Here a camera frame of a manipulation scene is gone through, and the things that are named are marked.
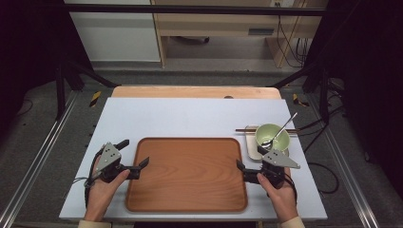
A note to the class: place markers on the black metal stand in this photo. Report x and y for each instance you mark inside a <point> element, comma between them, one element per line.
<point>60,91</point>
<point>323,95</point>

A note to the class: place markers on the green bowl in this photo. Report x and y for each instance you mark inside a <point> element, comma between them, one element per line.
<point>282,142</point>

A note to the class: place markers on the person's right hand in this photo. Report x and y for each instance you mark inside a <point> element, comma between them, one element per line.
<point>283,199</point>

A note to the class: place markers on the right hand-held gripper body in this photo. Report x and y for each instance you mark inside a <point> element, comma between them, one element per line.
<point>277,161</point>

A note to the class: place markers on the black curtain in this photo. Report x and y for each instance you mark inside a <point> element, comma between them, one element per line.
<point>28,47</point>
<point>370,79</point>

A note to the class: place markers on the black horizontal bar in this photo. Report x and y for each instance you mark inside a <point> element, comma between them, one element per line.
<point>190,9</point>

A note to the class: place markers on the white square plate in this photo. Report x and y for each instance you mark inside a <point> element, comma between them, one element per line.
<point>251,148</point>

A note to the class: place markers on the light wooden board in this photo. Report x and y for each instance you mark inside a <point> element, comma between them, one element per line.
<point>190,92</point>

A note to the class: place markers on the aluminium floor rail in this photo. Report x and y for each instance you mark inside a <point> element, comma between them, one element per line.
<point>342,161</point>
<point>41,148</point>

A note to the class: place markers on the light wooden desk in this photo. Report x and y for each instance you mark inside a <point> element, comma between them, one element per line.
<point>221,23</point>

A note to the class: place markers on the person's left hand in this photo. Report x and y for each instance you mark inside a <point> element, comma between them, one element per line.
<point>99,196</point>

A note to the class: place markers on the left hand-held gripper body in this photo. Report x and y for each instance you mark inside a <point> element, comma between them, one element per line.
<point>107,156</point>

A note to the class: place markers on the brown wooden tray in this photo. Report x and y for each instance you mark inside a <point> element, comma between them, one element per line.
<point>187,174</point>

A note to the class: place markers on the yellow and black tape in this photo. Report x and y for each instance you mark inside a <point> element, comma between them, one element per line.
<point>297,99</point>
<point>95,98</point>

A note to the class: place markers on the metal spoon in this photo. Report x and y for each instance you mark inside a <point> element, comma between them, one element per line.
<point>282,129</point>

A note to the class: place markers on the white cabinet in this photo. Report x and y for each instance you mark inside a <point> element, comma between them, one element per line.
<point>117,38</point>

